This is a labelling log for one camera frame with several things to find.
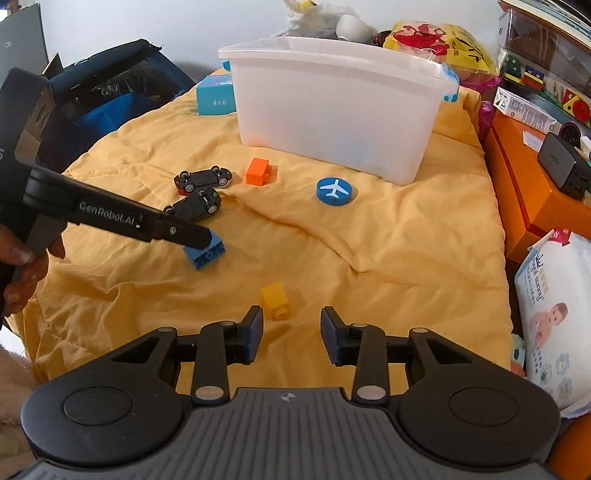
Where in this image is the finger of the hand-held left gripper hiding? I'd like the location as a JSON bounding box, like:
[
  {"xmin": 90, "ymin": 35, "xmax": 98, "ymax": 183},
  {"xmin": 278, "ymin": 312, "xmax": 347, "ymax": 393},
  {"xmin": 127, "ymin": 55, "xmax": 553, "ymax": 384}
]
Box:
[{"xmin": 151, "ymin": 213, "xmax": 214, "ymax": 251}]

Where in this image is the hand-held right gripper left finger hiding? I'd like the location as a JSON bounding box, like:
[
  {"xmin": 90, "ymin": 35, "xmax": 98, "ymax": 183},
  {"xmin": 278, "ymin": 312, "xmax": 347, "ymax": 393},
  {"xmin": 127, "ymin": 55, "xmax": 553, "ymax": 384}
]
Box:
[{"xmin": 110, "ymin": 305, "xmax": 265, "ymax": 408}]

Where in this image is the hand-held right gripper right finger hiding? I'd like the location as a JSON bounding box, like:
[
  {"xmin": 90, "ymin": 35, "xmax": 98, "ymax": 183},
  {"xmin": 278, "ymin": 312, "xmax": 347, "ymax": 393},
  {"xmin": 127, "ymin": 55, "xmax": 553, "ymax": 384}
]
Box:
[{"xmin": 320, "ymin": 305, "xmax": 468, "ymax": 408}]

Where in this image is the small blue building block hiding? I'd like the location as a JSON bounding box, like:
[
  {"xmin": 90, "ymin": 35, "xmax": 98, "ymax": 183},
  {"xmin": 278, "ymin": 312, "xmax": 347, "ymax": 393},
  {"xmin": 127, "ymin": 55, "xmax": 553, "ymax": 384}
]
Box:
[{"xmin": 183, "ymin": 229, "xmax": 228, "ymax": 271}]

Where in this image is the small yellow building block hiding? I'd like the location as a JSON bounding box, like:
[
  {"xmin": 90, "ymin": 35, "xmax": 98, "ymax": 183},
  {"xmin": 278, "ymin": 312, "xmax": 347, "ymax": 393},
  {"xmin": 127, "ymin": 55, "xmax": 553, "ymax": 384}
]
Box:
[{"xmin": 260, "ymin": 282, "xmax": 291, "ymax": 320}]

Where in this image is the white plastic storage bin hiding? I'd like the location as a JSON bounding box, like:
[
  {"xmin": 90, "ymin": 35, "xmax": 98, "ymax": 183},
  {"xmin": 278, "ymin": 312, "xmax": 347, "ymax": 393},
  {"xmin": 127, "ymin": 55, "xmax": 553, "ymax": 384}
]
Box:
[{"xmin": 218, "ymin": 36, "xmax": 460, "ymax": 186}]

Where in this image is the person's left hand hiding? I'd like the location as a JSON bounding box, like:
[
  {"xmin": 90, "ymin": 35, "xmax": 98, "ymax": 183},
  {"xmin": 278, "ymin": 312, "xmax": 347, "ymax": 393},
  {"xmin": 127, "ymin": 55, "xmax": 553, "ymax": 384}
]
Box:
[{"xmin": 0, "ymin": 224, "xmax": 65, "ymax": 305}]

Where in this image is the small black toy car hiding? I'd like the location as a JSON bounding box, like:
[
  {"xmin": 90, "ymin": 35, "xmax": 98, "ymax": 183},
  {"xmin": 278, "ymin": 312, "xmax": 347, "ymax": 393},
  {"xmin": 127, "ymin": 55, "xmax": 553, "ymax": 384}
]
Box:
[
  {"xmin": 163, "ymin": 188, "xmax": 220, "ymax": 220},
  {"xmin": 174, "ymin": 164, "xmax": 233, "ymax": 193}
]

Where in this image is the yellow blanket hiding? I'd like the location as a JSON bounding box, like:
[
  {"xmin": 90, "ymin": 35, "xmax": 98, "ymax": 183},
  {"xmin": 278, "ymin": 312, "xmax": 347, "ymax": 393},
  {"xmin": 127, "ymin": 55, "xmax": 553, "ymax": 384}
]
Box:
[{"xmin": 9, "ymin": 67, "xmax": 514, "ymax": 398}]

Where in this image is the small orange building block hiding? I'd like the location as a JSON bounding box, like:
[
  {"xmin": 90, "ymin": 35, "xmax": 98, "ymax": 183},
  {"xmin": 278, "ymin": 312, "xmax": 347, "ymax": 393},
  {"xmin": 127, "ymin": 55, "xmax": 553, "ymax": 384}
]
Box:
[{"xmin": 245, "ymin": 157, "xmax": 276, "ymax": 186}]

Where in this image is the cardboard piece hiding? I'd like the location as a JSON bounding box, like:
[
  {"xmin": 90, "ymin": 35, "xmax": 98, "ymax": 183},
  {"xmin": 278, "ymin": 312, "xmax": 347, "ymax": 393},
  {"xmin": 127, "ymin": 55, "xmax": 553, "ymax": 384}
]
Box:
[{"xmin": 41, "ymin": 52, "xmax": 64, "ymax": 79}]

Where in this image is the dark blue fabric bag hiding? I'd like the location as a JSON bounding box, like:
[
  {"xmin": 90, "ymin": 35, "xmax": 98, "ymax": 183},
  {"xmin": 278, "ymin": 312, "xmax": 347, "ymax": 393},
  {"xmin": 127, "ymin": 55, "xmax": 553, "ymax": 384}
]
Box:
[{"xmin": 37, "ymin": 39, "xmax": 197, "ymax": 171}]

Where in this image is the light blue box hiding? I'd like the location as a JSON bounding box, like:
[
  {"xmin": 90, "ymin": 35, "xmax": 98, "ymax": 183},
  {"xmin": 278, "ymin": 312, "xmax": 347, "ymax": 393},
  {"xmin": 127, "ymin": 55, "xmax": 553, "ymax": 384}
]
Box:
[{"xmin": 196, "ymin": 75, "xmax": 237, "ymax": 117}]

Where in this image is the blue airplane disc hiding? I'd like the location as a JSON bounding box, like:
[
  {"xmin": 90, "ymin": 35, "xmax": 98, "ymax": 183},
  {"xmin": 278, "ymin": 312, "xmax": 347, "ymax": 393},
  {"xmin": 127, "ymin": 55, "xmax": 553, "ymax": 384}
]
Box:
[{"xmin": 316, "ymin": 175, "xmax": 358, "ymax": 206}]

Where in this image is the dark grey panel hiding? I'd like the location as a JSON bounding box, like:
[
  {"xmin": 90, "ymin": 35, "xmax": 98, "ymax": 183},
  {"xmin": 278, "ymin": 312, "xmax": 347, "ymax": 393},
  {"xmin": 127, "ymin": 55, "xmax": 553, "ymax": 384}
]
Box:
[{"xmin": 0, "ymin": 0, "xmax": 49, "ymax": 79}]

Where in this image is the teal plush toy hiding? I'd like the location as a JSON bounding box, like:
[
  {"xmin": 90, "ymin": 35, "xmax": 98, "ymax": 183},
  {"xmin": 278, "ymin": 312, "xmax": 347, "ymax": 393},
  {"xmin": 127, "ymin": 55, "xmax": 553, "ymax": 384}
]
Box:
[{"xmin": 510, "ymin": 332, "xmax": 527, "ymax": 379}]

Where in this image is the person's beige fleece garment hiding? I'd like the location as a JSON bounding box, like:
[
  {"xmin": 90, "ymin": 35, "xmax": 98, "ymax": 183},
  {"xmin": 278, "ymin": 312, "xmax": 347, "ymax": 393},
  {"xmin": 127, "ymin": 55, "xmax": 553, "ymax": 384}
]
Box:
[{"xmin": 0, "ymin": 344, "xmax": 35, "ymax": 467}]

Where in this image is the baby wipes pack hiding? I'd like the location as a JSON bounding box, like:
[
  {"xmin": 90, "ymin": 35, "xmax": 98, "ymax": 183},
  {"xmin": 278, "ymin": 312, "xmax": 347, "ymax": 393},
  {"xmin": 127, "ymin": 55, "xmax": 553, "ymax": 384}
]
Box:
[{"xmin": 513, "ymin": 227, "xmax": 591, "ymax": 418}]

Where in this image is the large orange box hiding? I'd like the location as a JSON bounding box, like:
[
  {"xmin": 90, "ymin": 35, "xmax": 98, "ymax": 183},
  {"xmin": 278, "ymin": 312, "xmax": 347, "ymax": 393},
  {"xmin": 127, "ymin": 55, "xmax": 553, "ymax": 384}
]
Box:
[{"xmin": 480, "ymin": 111, "xmax": 591, "ymax": 264}]

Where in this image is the white plastic bag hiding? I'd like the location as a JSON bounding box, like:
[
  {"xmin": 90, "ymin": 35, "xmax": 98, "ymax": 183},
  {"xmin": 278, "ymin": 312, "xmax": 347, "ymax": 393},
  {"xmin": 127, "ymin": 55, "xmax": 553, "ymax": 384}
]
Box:
[{"xmin": 277, "ymin": 0, "xmax": 342, "ymax": 40}]

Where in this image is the orange object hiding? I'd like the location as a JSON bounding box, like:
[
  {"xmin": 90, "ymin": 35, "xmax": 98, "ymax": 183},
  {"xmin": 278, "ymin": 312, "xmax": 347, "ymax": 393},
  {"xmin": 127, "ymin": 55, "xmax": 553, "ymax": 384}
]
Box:
[{"xmin": 547, "ymin": 413, "xmax": 591, "ymax": 480}]

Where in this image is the pink mesh bag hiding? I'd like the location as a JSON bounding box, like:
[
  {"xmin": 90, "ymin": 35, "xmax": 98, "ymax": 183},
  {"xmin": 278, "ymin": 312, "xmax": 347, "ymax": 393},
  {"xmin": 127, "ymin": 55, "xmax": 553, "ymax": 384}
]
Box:
[{"xmin": 459, "ymin": 74, "xmax": 502, "ymax": 141}]

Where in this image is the black power adapter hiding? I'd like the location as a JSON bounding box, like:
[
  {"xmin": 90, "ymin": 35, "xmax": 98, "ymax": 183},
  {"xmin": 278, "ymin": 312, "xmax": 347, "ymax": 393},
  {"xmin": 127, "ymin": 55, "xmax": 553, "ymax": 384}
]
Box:
[{"xmin": 537, "ymin": 131, "xmax": 591, "ymax": 200}]

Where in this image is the white printed box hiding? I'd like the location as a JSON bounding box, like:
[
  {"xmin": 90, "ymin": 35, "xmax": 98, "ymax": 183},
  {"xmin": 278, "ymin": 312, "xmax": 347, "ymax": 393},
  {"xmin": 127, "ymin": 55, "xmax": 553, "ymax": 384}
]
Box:
[{"xmin": 493, "ymin": 85, "xmax": 561, "ymax": 134}]

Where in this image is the black round device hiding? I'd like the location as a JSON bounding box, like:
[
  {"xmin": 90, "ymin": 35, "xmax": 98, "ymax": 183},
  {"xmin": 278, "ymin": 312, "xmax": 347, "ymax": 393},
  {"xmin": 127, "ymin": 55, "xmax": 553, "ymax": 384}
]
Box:
[{"xmin": 558, "ymin": 121, "xmax": 583, "ymax": 147}]

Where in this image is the yellow red plastic bag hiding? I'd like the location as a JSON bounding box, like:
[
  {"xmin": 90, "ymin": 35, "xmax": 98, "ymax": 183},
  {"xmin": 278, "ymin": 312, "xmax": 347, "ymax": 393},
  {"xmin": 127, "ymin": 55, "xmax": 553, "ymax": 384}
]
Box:
[{"xmin": 382, "ymin": 18, "xmax": 499, "ymax": 77}]

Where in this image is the clear toy box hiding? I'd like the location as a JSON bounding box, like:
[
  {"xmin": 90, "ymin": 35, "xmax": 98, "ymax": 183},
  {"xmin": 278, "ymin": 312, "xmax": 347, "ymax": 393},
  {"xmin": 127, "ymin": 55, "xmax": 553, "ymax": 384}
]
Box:
[{"xmin": 496, "ymin": 9, "xmax": 591, "ymax": 127}]

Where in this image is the picture books stack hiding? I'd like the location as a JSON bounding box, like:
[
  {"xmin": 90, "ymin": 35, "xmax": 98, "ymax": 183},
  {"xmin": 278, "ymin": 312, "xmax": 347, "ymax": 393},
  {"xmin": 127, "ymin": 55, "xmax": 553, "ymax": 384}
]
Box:
[{"xmin": 498, "ymin": 0, "xmax": 591, "ymax": 33}]

